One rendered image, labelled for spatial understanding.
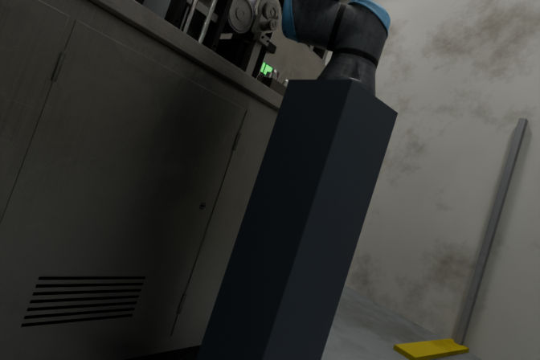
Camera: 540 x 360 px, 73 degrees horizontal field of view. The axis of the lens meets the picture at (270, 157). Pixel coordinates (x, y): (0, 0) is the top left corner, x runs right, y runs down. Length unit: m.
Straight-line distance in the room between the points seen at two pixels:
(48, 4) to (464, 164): 2.75
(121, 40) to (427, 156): 2.66
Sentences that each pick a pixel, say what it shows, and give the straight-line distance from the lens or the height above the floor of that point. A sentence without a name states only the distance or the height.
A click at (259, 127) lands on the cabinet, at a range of 1.11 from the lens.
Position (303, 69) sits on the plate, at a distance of 2.22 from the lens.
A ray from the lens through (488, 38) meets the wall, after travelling 3.40.
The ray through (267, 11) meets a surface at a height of 1.24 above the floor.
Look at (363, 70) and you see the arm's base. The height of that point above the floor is 0.95.
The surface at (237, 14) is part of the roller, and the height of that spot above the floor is 1.16.
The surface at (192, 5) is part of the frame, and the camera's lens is 1.12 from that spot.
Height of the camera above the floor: 0.65
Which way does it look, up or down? 3 degrees up
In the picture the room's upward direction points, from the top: 18 degrees clockwise
